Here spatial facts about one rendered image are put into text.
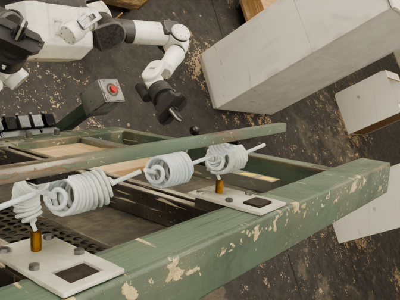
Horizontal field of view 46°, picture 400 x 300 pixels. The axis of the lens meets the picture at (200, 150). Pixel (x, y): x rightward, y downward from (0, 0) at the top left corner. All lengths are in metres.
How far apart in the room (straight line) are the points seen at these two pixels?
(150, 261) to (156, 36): 1.29
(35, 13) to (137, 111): 2.12
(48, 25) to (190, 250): 1.07
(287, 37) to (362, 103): 2.72
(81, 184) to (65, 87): 2.63
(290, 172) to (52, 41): 0.92
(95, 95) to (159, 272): 1.62
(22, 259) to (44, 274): 0.06
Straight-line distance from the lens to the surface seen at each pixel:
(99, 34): 1.79
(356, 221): 5.19
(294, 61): 3.85
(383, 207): 5.07
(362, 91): 6.47
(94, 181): 0.78
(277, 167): 1.72
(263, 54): 4.02
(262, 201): 1.00
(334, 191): 1.23
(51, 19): 1.67
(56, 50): 1.69
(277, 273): 4.28
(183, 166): 0.89
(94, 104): 2.28
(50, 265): 0.71
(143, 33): 1.87
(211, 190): 1.07
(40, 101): 3.22
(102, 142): 1.98
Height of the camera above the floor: 2.51
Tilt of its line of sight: 39 degrees down
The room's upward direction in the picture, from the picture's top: 63 degrees clockwise
